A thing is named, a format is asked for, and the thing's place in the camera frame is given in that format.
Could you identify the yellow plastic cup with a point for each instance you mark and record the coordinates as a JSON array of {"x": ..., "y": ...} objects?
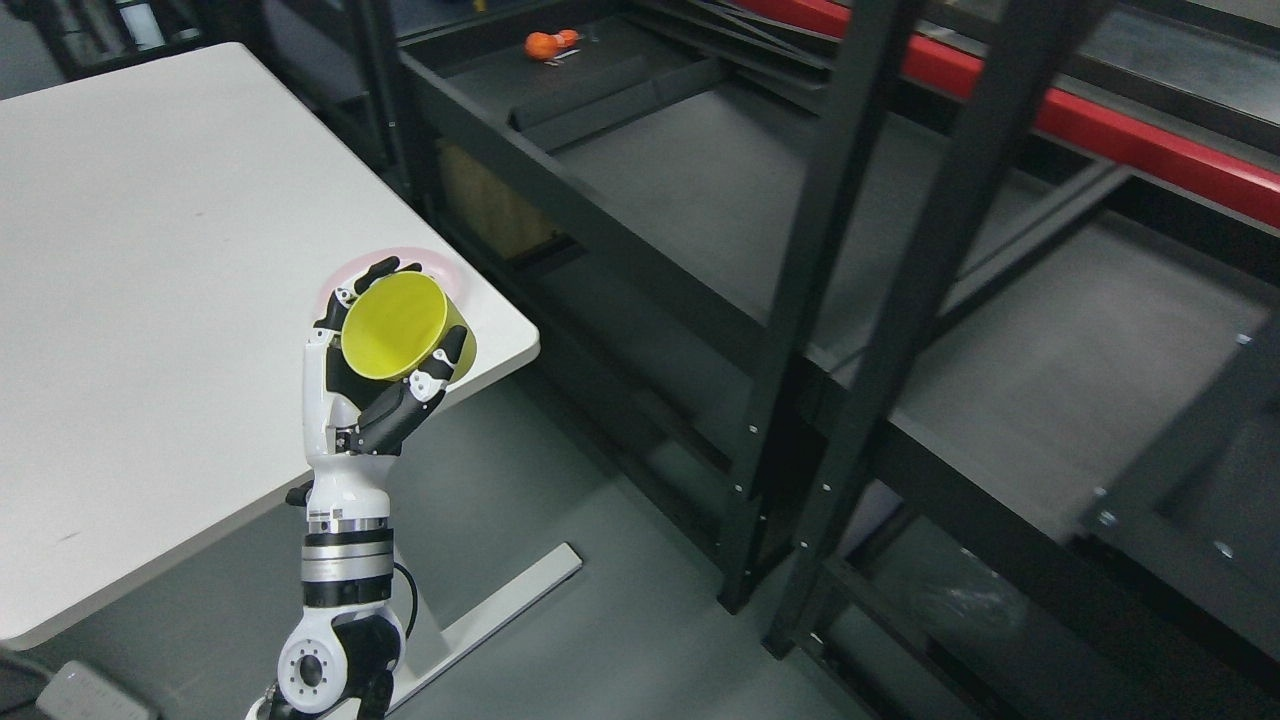
[{"x": 391, "y": 328}]

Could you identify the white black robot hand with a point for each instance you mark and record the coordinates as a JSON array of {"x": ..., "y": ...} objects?
[{"x": 354, "y": 428}]

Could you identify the black metal shelf rack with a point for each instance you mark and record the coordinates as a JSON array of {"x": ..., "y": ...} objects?
[{"x": 994, "y": 363}]

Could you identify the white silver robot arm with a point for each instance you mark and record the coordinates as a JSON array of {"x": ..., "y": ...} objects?
[{"x": 349, "y": 641}]

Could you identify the pink plastic plate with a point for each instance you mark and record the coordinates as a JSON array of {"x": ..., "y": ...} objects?
[{"x": 446, "y": 268}]

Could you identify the orange toy on shelf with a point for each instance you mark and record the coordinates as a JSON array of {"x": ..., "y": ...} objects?
[{"x": 551, "y": 47}]

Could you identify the white rectangular table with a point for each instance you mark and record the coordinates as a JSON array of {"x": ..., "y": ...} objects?
[{"x": 166, "y": 228}]

